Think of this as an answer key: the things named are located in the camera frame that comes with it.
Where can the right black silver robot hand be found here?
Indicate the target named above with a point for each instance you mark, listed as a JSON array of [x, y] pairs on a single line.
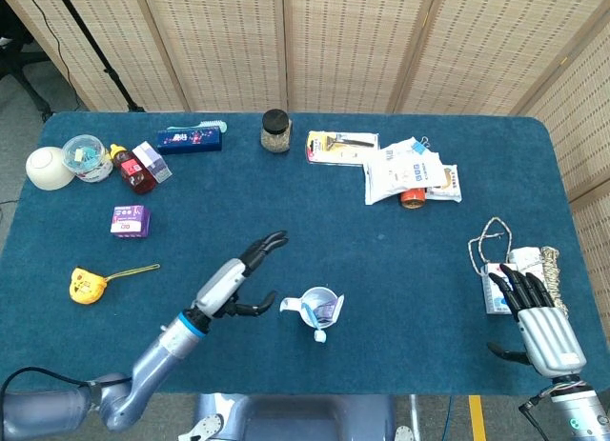
[[553, 338]]

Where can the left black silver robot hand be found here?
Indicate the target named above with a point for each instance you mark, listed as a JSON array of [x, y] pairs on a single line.
[[224, 286]]

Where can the light blue toothbrush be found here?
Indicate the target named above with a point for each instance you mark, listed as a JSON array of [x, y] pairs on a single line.
[[317, 329]]

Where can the purple white toothpaste tube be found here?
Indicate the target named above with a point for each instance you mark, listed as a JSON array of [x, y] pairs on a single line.
[[329, 310]]

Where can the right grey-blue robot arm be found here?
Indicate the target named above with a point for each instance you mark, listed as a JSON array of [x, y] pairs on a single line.
[[583, 412]]

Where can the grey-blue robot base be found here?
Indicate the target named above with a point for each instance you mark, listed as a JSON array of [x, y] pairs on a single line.
[[305, 419]]

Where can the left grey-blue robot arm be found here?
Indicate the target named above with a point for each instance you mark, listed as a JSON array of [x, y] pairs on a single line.
[[152, 365]]

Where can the white card packet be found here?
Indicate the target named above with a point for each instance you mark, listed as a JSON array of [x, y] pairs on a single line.
[[493, 295]]

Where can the white rolled paper packet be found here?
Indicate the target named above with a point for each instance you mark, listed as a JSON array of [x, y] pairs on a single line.
[[524, 257]]

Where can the purple cardboard box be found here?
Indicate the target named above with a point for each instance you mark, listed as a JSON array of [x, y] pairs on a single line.
[[129, 221]]

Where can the purple white small carton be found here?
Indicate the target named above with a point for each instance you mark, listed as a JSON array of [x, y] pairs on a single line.
[[153, 162]]

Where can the red liquid bottle yellow cap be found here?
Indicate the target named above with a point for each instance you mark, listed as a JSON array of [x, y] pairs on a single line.
[[134, 174]]

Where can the long dark blue box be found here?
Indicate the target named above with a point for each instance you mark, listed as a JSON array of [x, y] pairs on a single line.
[[189, 141]]

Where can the grey metal table leg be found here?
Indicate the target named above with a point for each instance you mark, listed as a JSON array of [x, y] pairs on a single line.
[[415, 417]]

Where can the blue carpet table mat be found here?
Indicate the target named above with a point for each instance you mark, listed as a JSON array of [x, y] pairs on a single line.
[[381, 250]]

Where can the pale green brush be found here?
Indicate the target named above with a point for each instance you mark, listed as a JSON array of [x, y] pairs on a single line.
[[209, 125]]

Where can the glass jar with black lid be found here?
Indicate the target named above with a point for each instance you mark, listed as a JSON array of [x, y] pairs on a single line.
[[275, 131]]

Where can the razor in yellow blister pack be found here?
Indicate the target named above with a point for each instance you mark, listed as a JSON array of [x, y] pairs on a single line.
[[333, 148]]

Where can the clear plastic tub with lid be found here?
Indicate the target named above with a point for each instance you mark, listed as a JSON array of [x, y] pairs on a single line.
[[86, 157]]

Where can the orange metal can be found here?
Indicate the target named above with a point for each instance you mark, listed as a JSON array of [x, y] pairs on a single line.
[[412, 199]]

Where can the large white pouch bag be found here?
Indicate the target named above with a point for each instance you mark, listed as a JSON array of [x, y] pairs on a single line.
[[398, 172]]

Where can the white ceramic bowl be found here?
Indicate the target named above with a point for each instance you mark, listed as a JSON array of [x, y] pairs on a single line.
[[46, 168]]

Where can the blue binder clip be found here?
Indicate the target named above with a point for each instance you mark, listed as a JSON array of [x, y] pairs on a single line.
[[418, 146]]

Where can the black tripod stand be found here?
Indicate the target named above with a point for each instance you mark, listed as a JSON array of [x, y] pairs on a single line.
[[102, 62]]

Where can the black office chair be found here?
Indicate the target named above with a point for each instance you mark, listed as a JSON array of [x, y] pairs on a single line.
[[16, 55]]

